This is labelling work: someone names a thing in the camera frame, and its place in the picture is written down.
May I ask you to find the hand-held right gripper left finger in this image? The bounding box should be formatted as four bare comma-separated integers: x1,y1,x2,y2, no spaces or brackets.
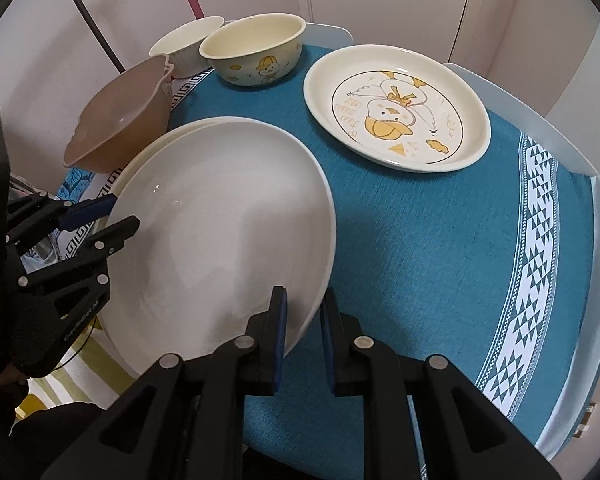
39,285,288,480

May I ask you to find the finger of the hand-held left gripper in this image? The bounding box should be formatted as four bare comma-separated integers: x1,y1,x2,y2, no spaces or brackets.
7,216,141,290
6,194,117,243

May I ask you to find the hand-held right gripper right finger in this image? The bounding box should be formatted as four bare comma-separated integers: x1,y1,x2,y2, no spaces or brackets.
319,287,563,480

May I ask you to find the plain white plate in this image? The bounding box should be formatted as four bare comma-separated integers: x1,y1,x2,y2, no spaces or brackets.
100,122,337,378
105,116,281,201

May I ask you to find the brown bowl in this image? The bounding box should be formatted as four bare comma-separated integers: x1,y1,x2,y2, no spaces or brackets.
62,54,175,173

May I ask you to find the plain white bowl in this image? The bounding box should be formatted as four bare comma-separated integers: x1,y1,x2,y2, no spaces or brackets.
148,16,226,80

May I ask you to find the cream duck print bowl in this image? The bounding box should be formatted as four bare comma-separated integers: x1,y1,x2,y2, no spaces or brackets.
200,14,307,88

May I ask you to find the cream duck print plate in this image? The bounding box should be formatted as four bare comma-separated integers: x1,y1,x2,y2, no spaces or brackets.
303,44,492,173

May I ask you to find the yellow striped mat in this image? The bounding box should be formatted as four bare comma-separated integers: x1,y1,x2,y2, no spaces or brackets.
15,327,146,417

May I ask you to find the dark clothing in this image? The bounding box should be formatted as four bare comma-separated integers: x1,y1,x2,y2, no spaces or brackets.
0,360,111,480

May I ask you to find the teal patterned tablecloth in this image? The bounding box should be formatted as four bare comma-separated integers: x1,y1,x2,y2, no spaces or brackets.
167,42,600,463

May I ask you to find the black curved pole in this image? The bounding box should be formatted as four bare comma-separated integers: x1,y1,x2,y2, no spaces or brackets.
54,0,126,75

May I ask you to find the white chair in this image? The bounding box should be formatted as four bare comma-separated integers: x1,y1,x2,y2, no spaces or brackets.
300,22,355,48

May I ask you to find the black hanging cable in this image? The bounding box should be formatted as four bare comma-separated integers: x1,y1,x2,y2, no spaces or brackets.
449,0,472,61

